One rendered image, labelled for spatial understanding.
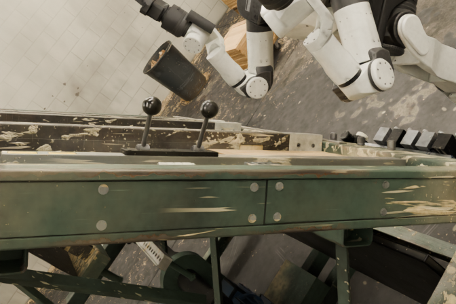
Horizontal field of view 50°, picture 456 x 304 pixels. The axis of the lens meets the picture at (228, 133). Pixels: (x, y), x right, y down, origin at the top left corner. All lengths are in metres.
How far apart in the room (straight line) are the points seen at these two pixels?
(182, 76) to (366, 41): 4.74
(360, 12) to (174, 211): 0.72
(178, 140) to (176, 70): 4.47
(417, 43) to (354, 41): 0.45
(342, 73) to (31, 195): 0.74
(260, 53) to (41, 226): 1.12
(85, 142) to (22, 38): 5.34
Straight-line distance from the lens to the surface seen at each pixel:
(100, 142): 1.34
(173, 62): 5.83
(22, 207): 0.72
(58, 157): 0.96
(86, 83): 6.67
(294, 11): 1.11
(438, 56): 1.78
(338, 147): 1.56
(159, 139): 1.38
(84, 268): 2.39
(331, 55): 1.15
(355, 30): 1.25
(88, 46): 6.74
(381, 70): 1.21
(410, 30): 1.65
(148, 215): 0.75
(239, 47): 4.67
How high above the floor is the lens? 1.76
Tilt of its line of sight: 23 degrees down
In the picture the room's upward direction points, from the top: 51 degrees counter-clockwise
